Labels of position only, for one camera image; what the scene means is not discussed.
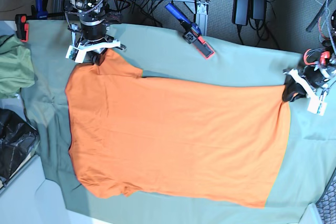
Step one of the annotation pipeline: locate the black plastic bag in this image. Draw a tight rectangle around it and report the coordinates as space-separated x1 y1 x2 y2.
1 109 38 186

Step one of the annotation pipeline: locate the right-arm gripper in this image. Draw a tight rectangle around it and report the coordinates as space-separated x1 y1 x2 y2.
68 23 127 66

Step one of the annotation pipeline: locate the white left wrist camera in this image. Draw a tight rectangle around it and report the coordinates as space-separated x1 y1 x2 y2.
307 95 327 116

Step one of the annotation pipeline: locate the orange T-shirt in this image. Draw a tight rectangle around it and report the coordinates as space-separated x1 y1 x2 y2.
65 50 291 208

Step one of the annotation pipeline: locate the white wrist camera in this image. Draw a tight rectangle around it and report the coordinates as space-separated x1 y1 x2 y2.
307 95 327 116
65 45 87 63

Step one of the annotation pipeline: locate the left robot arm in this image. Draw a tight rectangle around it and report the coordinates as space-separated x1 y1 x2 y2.
282 0 335 102

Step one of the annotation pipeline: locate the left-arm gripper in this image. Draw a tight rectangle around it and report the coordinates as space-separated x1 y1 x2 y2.
282 66 330 102

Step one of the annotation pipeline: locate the green table cloth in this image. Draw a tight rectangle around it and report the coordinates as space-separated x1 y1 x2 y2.
22 20 335 223

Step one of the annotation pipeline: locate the blue red bar clamp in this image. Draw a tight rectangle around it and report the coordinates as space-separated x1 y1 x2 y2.
165 3 215 59

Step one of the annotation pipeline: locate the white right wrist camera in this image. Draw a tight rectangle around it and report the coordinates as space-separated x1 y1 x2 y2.
65 45 87 63

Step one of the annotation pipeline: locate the black power adapter brick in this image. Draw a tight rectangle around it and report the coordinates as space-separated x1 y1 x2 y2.
232 0 249 26

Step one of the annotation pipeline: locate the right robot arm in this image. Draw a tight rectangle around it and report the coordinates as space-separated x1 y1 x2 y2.
65 0 126 65

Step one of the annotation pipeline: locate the olive green garment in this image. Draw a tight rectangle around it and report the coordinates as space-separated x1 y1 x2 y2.
1 35 35 99

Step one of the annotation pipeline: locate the red black corner clamp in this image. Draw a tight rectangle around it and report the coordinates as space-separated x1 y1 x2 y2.
15 14 29 42

